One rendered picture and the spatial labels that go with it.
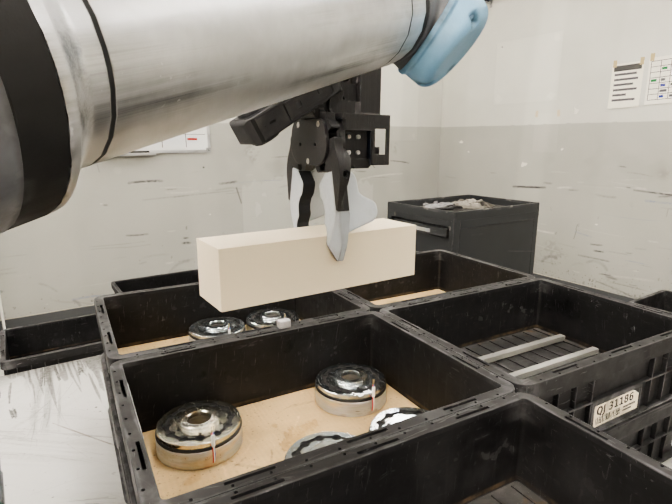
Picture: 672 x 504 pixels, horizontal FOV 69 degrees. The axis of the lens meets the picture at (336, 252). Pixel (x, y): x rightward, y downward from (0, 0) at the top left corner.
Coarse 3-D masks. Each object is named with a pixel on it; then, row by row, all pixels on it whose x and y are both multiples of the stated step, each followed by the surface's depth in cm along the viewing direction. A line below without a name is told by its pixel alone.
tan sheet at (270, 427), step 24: (240, 408) 69; (264, 408) 69; (288, 408) 69; (312, 408) 69; (384, 408) 69; (144, 432) 64; (264, 432) 64; (288, 432) 64; (312, 432) 64; (360, 432) 64; (240, 456) 59; (264, 456) 59; (168, 480) 55; (192, 480) 55; (216, 480) 55
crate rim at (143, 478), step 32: (320, 320) 75; (352, 320) 77; (384, 320) 75; (160, 352) 64; (192, 352) 65; (448, 352) 64; (512, 384) 56; (128, 416) 49; (416, 416) 49; (128, 448) 44; (320, 448) 44; (352, 448) 44; (224, 480) 40; (256, 480) 40
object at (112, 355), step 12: (156, 288) 91; (168, 288) 92; (180, 288) 93; (96, 300) 85; (348, 300) 85; (96, 312) 80; (348, 312) 79; (108, 324) 74; (108, 336) 73; (216, 336) 69; (228, 336) 69; (108, 348) 65; (156, 348) 65; (168, 348) 65; (108, 360) 63; (108, 372) 64
